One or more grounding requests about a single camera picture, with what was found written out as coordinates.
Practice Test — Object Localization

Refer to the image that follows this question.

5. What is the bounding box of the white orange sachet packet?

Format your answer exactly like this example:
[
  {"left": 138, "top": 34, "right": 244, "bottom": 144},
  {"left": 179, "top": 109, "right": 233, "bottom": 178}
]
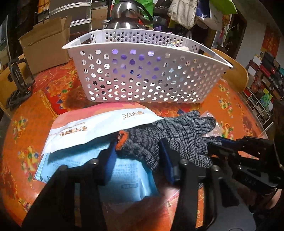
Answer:
[{"left": 42, "top": 102, "right": 163, "bottom": 155}]

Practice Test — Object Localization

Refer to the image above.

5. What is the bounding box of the cardboard box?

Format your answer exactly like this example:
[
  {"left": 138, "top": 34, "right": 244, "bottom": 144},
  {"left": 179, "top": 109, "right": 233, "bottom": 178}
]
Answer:
[{"left": 19, "top": 16, "right": 72, "bottom": 75}]

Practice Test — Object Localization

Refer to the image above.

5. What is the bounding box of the white perforated plastic basket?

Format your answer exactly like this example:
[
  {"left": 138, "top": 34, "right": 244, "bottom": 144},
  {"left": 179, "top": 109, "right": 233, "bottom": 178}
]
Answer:
[{"left": 64, "top": 29, "right": 232, "bottom": 103}]

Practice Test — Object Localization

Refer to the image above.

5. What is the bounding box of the wooden chair back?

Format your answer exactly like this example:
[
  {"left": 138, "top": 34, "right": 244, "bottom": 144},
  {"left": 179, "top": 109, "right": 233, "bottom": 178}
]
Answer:
[{"left": 212, "top": 49, "right": 249, "bottom": 93}]

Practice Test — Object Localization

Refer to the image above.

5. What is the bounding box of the purple packet in basket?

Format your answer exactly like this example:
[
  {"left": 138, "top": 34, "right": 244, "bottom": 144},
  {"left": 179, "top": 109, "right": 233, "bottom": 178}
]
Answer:
[{"left": 110, "top": 49, "right": 163, "bottom": 80}]

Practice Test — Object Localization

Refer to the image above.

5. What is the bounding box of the storage shelf with goods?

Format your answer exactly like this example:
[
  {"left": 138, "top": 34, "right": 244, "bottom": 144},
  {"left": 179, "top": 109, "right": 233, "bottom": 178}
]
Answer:
[{"left": 242, "top": 52, "right": 283, "bottom": 128}]

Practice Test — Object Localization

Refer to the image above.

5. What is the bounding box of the beige canvas tote bag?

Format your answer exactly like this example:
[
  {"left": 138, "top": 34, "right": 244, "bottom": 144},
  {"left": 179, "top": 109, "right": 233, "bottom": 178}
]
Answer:
[{"left": 168, "top": 0, "right": 198, "bottom": 29}]

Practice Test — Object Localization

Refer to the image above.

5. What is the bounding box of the grey knit glove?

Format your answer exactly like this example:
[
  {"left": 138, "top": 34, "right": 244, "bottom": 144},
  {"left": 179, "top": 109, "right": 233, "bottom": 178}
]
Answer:
[{"left": 116, "top": 110, "right": 221, "bottom": 171}]

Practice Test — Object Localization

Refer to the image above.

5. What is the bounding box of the stainless steel kettle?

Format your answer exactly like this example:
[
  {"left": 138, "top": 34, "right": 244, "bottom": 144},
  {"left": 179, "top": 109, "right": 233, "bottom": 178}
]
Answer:
[{"left": 106, "top": 1, "right": 153, "bottom": 29}]

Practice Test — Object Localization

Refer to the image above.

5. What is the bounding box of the black metal stand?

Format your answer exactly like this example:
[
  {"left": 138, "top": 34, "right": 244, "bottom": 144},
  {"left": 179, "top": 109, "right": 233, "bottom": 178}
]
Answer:
[{"left": 6, "top": 58, "right": 35, "bottom": 110}]

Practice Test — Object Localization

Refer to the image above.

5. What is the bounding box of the orange floral tablecloth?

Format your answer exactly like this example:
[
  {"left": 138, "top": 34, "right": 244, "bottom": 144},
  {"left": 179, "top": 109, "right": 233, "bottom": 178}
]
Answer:
[{"left": 1, "top": 61, "right": 266, "bottom": 230}]

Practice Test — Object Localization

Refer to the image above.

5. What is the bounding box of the green shopping bag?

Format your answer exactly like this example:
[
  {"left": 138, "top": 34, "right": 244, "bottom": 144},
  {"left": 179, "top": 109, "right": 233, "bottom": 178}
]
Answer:
[{"left": 134, "top": 0, "right": 154, "bottom": 23}]

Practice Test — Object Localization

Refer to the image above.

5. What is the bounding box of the plastic drawer tower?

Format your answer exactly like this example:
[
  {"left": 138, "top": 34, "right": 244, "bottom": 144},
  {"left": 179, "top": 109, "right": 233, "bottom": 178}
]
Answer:
[{"left": 49, "top": 0, "right": 91, "bottom": 36}]

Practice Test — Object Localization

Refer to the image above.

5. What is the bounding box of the light blue packet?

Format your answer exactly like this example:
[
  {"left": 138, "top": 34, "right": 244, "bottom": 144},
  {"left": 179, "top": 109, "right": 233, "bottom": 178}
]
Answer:
[{"left": 35, "top": 136, "right": 159, "bottom": 203}]

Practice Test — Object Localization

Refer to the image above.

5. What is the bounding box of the lime green hanging bag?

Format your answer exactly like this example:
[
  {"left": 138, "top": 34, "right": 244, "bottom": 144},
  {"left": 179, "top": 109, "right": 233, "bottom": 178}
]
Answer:
[{"left": 210, "top": 0, "right": 237, "bottom": 15}]

